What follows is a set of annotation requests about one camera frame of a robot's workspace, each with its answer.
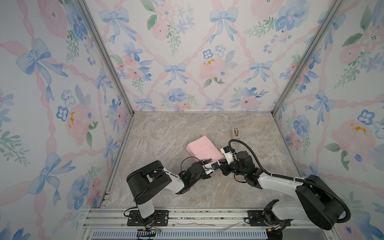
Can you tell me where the aluminium front rail frame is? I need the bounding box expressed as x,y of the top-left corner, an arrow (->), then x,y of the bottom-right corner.
78,207 -> 339,240

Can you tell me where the left aluminium corner post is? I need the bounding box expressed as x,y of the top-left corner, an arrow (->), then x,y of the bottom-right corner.
74,0 -> 134,117

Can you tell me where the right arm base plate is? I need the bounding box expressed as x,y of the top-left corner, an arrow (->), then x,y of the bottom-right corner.
244,210 -> 291,228

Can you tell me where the aluminium corner post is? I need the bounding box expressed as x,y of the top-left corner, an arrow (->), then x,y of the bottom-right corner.
271,0 -> 345,117
74,0 -> 134,117

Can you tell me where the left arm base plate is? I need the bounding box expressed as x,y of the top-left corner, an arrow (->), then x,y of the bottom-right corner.
127,210 -> 169,228

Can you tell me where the black corrugated cable conduit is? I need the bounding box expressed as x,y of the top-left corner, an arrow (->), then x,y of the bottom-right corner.
228,139 -> 352,224

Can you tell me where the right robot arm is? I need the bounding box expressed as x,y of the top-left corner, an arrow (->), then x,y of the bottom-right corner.
212,151 -> 351,230

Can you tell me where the white slotted cable duct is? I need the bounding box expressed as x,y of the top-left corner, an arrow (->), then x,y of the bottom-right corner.
90,229 -> 269,240

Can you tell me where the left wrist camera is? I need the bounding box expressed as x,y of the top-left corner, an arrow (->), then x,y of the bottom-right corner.
203,161 -> 221,175

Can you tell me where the right aluminium corner post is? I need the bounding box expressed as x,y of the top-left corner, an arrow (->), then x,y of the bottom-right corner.
271,0 -> 345,117

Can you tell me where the beige tape dispenser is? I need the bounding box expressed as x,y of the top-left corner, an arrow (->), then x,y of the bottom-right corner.
231,127 -> 240,139

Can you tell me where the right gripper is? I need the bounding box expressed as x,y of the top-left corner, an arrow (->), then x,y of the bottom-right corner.
214,158 -> 247,179

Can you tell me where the purple wrapping paper sheet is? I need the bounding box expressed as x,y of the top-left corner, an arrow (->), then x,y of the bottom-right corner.
186,136 -> 225,163

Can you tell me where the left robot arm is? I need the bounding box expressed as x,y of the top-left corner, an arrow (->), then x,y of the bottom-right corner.
126,160 -> 219,226

